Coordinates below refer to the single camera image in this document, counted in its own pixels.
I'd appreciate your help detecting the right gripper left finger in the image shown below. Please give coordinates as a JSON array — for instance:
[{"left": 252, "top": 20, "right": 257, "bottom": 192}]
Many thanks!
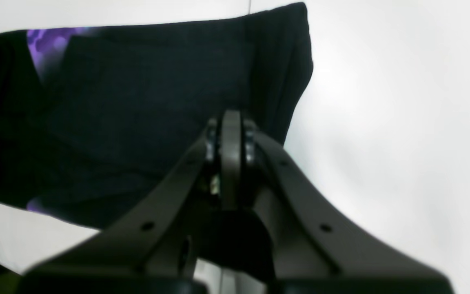
[{"left": 17, "top": 111, "right": 231, "bottom": 294}]

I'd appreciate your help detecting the black T-shirt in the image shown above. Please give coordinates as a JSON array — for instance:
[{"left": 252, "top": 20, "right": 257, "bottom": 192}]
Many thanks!
[{"left": 0, "top": 2, "right": 314, "bottom": 229}]

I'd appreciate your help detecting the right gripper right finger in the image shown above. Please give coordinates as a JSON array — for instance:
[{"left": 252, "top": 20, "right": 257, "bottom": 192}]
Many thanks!
[{"left": 231, "top": 111, "right": 453, "bottom": 294}]

